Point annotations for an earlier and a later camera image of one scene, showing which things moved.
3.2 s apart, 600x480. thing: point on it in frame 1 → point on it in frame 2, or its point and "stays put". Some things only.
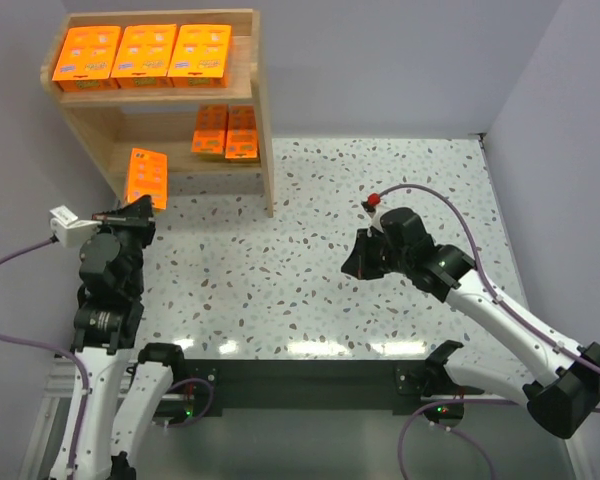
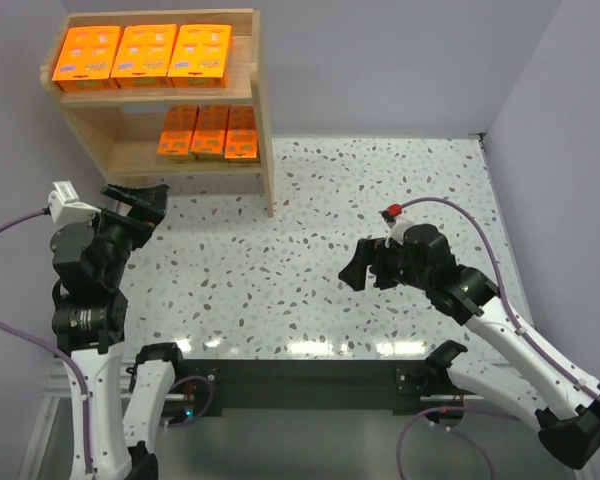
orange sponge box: (148, 176) → (176, 136)
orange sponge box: (87, 58) stays put
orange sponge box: (241, 134) stays put
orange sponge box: (210, 129) stays put
